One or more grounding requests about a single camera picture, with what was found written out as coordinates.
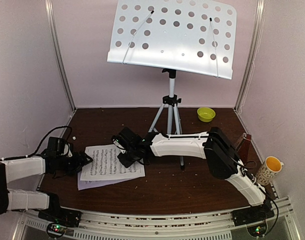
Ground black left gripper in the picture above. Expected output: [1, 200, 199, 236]
[56, 150, 93, 177]

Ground sheet music page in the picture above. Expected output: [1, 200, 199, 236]
[80, 144, 146, 181]

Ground white perforated music stand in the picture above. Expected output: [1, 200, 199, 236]
[106, 0, 241, 171]

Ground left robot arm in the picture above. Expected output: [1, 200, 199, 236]
[0, 133, 93, 222]

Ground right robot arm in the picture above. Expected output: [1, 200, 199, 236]
[111, 127, 275, 221]

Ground lavender bottom paper sheet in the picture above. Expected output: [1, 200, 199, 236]
[77, 172, 131, 191]

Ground lime green bowl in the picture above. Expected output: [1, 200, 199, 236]
[197, 107, 216, 123]

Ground brown wooden metronome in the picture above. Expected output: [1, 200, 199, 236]
[234, 132, 252, 165]

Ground patterned yellow-lined mug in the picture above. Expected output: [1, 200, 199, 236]
[255, 156, 284, 186]

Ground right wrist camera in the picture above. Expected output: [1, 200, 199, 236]
[111, 127, 142, 151]

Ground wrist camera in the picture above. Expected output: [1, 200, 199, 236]
[111, 127, 142, 151]
[45, 136, 74, 158]

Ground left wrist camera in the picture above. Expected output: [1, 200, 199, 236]
[45, 136, 74, 158]

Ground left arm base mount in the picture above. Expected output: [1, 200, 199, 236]
[38, 208, 82, 228]

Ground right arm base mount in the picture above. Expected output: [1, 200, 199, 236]
[231, 206, 275, 227]

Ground aluminium front rail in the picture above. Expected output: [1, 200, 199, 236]
[10, 197, 305, 240]

